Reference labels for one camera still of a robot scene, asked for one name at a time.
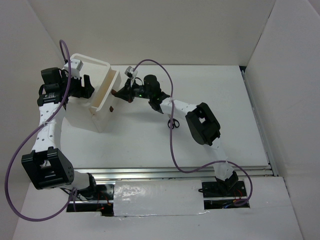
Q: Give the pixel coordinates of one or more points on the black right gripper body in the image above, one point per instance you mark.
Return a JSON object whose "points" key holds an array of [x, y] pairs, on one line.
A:
{"points": [[138, 91]]}

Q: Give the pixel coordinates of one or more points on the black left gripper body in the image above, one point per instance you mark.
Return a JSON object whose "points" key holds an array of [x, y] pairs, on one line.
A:
{"points": [[75, 87]]}

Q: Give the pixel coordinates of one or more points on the white drawer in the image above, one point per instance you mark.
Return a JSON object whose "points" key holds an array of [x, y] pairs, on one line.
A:
{"points": [[103, 99]]}

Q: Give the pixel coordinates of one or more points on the white drawer cabinet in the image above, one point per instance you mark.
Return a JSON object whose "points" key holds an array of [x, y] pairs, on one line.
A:
{"points": [[77, 109]]}

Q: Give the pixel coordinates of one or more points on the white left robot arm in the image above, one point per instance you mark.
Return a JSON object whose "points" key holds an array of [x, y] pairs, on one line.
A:
{"points": [[46, 165]]}

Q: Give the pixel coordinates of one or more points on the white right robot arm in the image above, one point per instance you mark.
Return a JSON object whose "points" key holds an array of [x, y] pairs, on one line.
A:
{"points": [[202, 123]]}

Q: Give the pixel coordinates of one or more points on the white foam cover panel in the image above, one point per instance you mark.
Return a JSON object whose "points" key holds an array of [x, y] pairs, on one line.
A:
{"points": [[158, 198]]}

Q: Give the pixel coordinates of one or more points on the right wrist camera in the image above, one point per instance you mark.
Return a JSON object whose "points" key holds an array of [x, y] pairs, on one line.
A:
{"points": [[131, 73]]}

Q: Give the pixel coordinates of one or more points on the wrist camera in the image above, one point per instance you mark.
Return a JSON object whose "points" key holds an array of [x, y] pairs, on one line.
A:
{"points": [[76, 66], [131, 73]]}

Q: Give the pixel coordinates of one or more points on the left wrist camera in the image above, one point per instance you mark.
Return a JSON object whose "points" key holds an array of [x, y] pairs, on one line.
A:
{"points": [[76, 66]]}

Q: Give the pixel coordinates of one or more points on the black handled scissors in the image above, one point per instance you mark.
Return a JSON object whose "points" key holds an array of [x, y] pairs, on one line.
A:
{"points": [[173, 123]]}

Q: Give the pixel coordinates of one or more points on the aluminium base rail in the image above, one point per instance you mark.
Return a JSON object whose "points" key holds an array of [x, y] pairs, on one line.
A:
{"points": [[146, 174]]}

